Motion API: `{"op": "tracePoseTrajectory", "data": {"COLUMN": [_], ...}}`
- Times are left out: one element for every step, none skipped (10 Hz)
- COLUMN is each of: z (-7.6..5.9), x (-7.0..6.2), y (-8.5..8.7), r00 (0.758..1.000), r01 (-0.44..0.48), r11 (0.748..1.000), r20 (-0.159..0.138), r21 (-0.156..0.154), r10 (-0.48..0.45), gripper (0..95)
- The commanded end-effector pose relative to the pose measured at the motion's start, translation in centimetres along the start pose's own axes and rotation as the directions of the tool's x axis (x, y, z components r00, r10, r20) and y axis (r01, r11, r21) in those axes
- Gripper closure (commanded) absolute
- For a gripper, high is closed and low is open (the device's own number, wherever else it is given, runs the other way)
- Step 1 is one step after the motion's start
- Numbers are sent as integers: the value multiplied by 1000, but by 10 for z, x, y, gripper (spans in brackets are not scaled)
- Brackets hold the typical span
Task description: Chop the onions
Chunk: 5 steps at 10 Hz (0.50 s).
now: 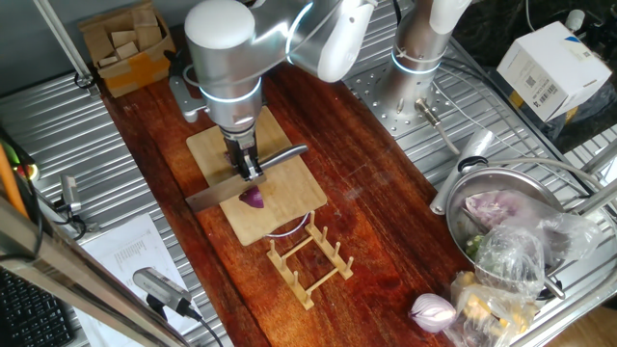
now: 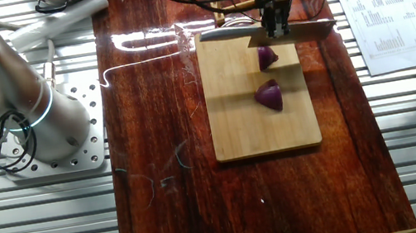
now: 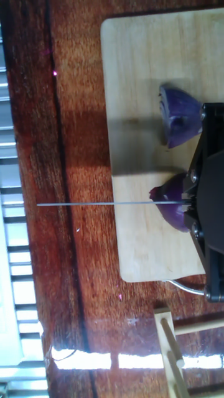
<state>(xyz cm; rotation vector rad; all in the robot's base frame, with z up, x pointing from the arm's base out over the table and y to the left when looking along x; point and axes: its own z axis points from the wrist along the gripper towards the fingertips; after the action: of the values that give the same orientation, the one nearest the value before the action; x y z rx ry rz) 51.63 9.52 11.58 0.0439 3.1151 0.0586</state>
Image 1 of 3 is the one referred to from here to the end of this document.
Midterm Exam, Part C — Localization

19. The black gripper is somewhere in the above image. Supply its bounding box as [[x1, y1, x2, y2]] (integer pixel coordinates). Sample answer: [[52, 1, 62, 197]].
[[223, 129, 265, 182]]

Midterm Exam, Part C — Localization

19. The steel cleaver knife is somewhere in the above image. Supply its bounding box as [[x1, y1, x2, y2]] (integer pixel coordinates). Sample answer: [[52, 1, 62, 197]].
[[185, 143, 309, 214]]

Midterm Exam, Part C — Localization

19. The bamboo cutting board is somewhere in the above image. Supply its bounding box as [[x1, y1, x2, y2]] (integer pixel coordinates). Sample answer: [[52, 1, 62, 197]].
[[185, 104, 329, 247]]

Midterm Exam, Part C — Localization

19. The wooden peg rack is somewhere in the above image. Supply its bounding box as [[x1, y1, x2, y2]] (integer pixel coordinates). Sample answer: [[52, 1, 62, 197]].
[[266, 210, 355, 310]]

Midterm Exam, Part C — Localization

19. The brown cardboard box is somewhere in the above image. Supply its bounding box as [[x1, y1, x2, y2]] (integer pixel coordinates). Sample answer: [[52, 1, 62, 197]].
[[79, 2, 177, 99]]

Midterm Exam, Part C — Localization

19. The printed paper sheet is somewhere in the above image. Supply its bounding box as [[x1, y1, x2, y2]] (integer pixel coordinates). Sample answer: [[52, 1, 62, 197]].
[[74, 213, 216, 347]]

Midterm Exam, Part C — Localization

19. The metal clamp right edge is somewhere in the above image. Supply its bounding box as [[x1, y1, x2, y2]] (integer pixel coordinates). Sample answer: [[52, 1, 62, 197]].
[[57, 173, 84, 217]]

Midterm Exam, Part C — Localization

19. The shiny metal bar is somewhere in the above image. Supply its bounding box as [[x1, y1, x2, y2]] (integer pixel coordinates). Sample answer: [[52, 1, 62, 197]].
[[0, 195, 192, 347]]

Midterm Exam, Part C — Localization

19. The thin metal rod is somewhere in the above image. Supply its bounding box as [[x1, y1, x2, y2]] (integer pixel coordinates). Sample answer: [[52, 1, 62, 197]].
[[32, 0, 95, 89]]

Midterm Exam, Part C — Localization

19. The peeled purple onion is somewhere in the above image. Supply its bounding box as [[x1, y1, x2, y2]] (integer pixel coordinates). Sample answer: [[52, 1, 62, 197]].
[[408, 292, 457, 334]]

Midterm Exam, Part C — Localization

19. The steel bowl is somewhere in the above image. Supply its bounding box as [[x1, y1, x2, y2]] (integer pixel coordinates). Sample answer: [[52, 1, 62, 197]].
[[444, 166, 568, 301]]

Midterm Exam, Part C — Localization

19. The orange pole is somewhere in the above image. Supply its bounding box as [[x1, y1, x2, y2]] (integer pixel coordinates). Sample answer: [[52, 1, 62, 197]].
[[0, 142, 30, 218]]

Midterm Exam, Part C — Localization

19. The black keyboard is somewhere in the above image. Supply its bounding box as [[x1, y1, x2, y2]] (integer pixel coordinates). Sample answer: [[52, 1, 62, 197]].
[[0, 267, 76, 347]]

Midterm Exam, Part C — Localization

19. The clear bag of greens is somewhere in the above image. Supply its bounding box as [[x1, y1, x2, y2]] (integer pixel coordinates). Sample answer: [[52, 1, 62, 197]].
[[474, 225, 547, 301]]

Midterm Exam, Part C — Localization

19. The clear bag of yellow food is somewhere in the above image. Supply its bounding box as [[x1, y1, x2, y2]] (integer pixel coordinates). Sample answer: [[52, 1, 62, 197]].
[[443, 270, 540, 347]]

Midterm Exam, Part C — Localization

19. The plastic bag of chopped onion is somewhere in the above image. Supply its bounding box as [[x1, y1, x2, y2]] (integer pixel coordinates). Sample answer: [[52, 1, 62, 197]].
[[462, 188, 604, 271]]

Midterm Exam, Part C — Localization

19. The white cardboard box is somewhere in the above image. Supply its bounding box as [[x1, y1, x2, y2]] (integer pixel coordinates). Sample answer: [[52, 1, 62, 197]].
[[496, 20, 612, 123]]

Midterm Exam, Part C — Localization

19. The metal pipe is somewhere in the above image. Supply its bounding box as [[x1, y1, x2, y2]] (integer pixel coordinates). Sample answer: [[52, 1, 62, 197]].
[[571, 139, 617, 217]]

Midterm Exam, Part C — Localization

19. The wrist camera on silver bracket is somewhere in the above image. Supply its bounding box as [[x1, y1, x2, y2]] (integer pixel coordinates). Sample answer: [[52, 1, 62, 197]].
[[163, 47, 211, 124]]

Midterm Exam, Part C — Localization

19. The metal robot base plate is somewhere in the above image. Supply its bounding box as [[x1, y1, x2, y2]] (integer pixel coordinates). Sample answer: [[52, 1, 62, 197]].
[[344, 60, 467, 139]]

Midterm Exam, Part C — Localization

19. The metal cable connector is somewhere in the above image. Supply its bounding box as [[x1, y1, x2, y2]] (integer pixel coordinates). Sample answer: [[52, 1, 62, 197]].
[[414, 97, 462, 156]]

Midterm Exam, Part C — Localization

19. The grey hose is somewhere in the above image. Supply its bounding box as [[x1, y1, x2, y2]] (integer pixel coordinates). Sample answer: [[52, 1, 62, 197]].
[[486, 157, 617, 195]]

